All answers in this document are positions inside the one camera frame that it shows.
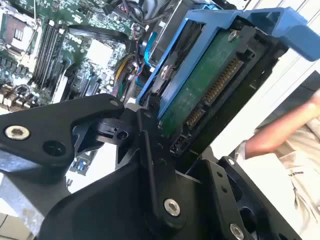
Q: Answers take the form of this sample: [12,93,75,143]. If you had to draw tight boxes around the person's bare hand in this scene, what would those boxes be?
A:
[303,88,320,126]

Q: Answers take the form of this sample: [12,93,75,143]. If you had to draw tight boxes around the hard disk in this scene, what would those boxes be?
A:
[136,6,320,161]

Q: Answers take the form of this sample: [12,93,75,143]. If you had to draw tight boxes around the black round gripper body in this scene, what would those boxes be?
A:
[37,159,226,240]

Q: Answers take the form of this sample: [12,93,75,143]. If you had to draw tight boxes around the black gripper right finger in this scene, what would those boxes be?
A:
[184,155,302,240]

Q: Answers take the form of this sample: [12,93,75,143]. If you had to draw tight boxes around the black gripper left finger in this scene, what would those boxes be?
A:
[0,92,187,230]

